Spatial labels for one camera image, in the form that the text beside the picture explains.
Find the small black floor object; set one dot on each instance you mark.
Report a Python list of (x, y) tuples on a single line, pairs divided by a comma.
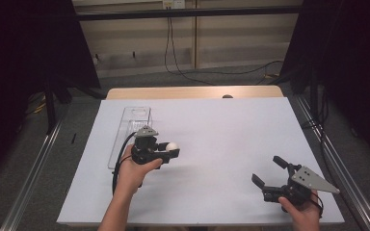
[(74, 138)]

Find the white wall socket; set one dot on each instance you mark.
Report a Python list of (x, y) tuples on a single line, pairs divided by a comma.
[(173, 4)]

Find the dark round table grommet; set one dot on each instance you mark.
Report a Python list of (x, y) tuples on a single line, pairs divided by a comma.
[(227, 96)]

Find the black curtain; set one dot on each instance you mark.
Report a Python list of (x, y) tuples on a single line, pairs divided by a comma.
[(29, 64), (350, 64)]

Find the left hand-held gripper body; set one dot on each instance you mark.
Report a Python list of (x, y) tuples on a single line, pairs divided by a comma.
[(145, 150)]

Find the white table mat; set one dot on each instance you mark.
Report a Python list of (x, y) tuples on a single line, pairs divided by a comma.
[(212, 128)]

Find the clear plastic egg tray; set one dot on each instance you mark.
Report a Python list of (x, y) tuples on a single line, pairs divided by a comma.
[(125, 128)]

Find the white egg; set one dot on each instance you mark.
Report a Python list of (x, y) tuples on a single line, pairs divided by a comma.
[(172, 146)]

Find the black horizontal bar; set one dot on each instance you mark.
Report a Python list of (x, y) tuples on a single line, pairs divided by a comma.
[(189, 12)]

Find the black stand leg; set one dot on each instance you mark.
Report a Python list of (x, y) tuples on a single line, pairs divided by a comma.
[(50, 109), (314, 96)]

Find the metal floor rail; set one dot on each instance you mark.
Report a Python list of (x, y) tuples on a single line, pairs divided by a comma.
[(29, 186), (343, 179)]

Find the person's right hand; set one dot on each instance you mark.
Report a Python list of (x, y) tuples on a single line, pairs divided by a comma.
[(303, 216)]

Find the person's left hand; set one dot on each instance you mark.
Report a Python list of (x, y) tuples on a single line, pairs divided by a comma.
[(131, 174)]

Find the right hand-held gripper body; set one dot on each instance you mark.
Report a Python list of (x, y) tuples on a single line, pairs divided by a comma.
[(308, 178)]

